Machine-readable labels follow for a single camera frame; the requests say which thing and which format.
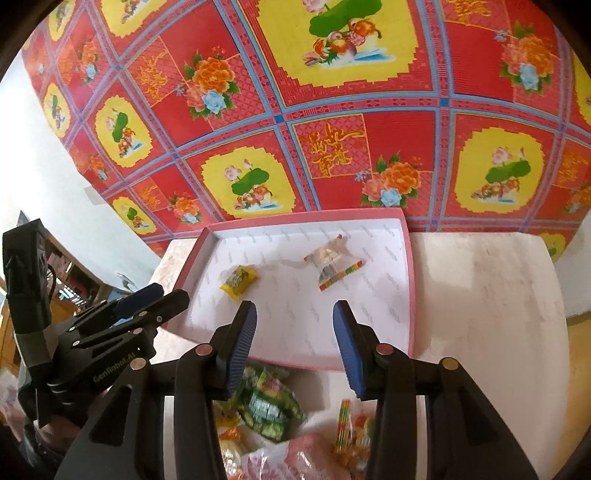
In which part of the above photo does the long orange snack packet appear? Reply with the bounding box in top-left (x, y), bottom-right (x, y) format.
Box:
top-left (216, 401), bottom-right (246, 480)

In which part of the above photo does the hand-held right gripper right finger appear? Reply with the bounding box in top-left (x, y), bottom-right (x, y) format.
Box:
top-left (332, 300), bottom-right (540, 480)

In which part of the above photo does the pink cardboard box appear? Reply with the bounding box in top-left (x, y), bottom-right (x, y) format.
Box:
top-left (159, 208), bottom-right (416, 372)

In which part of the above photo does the dark green snack packet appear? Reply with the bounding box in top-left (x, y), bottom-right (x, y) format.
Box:
top-left (240, 383), bottom-right (305, 441)

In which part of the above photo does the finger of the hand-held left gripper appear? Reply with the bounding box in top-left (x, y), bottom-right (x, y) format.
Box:
top-left (69, 283), bottom-right (165, 333)
top-left (71, 290), bottom-right (191, 352)

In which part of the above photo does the rainbow candy strip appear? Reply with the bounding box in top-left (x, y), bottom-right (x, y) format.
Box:
top-left (318, 259), bottom-right (366, 292)

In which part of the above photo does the wooden shelf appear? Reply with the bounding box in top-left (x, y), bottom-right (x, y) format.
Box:
top-left (0, 210), bottom-right (121, 324)

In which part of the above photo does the red floral printed cloth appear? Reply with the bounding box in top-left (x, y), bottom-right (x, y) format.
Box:
top-left (21, 0), bottom-right (591, 259)

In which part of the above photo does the yellow green snack packet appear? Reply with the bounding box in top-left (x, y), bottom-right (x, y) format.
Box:
top-left (220, 265), bottom-right (260, 302)

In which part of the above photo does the rainbow candy stick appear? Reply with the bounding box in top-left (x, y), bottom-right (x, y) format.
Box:
top-left (336, 399), bottom-right (352, 455)

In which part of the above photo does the pink snack packet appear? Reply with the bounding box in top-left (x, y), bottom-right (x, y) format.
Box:
top-left (242, 431), bottom-right (370, 480)

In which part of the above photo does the light green patterned snack packet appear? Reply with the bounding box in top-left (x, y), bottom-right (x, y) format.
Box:
top-left (231, 362), bottom-right (291, 402)

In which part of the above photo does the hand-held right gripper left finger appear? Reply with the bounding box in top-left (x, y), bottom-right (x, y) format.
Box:
top-left (54, 300), bottom-right (258, 480)

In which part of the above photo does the orange clear snack packet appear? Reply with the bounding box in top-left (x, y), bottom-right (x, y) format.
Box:
top-left (348, 413), bottom-right (377, 480)

